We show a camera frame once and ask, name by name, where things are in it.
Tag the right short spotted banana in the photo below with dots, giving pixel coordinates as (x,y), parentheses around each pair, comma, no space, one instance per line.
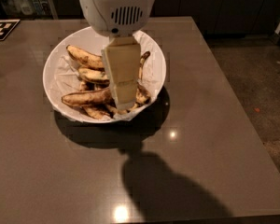
(142,95)

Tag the small bottom right banana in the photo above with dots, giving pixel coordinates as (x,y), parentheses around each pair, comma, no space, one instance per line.
(135,106)

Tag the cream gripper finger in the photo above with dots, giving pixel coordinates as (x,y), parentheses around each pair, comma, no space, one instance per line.
(121,59)

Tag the bottom middle spotted banana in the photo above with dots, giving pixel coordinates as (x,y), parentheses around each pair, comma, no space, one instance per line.
(114,110)

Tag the bottom left spotted banana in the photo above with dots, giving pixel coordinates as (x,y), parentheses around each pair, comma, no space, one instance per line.
(97,112)

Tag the long front spotted banana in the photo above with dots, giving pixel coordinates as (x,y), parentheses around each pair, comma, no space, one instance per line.
(84,98)

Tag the white bowl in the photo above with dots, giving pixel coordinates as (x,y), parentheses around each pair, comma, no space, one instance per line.
(60,75)

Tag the black white fiducial marker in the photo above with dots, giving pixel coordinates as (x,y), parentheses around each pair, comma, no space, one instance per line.
(6,27)

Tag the top spotted banana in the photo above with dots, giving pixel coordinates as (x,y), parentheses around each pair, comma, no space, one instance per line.
(85,58)

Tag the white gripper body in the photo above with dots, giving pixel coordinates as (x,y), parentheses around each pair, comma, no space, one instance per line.
(115,11)

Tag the white plastic jugs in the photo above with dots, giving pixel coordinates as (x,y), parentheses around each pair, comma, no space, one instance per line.
(26,7)

